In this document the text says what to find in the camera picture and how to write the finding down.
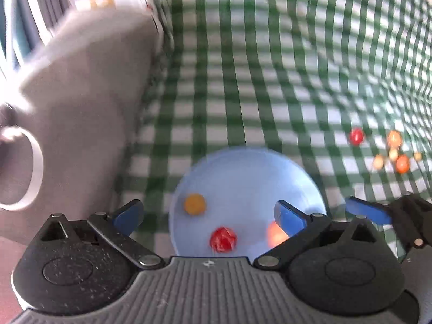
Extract green checkered blanket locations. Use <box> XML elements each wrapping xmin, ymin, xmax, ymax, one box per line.
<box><xmin>115</xmin><ymin>0</ymin><xmax>432</xmax><ymax>267</ymax></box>

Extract red plum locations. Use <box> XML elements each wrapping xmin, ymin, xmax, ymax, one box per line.
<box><xmin>349</xmin><ymin>128</ymin><xmax>366</xmax><ymax>147</ymax></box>
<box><xmin>209</xmin><ymin>227</ymin><xmax>237</xmax><ymax>254</ymax></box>

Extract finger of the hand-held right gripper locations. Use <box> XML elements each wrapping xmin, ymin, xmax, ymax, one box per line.
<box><xmin>344</xmin><ymin>193</ymin><xmax>432</xmax><ymax>249</ymax></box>

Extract light blue plate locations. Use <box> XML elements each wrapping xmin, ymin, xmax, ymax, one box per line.
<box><xmin>168</xmin><ymin>147</ymin><xmax>328</xmax><ymax>259</ymax></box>

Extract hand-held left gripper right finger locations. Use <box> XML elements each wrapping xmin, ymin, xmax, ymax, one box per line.
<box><xmin>253</xmin><ymin>199</ymin><xmax>377</xmax><ymax>272</ymax></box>

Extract grey cushion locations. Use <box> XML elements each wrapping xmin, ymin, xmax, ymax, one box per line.
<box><xmin>0</xmin><ymin>8</ymin><xmax>164</xmax><ymax>247</ymax></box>

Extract white ring cable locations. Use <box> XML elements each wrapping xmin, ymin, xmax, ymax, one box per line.
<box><xmin>0</xmin><ymin>125</ymin><xmax>45</xmax><ymax>212</ymax></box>

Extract white window frame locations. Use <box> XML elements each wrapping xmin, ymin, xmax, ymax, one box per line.
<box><xmin>0</xmin><ymin>0</ymin><xmax>71</xmax><ymax>75</ymax></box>

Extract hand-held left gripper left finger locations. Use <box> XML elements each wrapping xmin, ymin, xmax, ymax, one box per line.
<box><xmin>40</xmin><ymin>199</ymin><xmax>165</xmax><ymax>271</ymax></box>

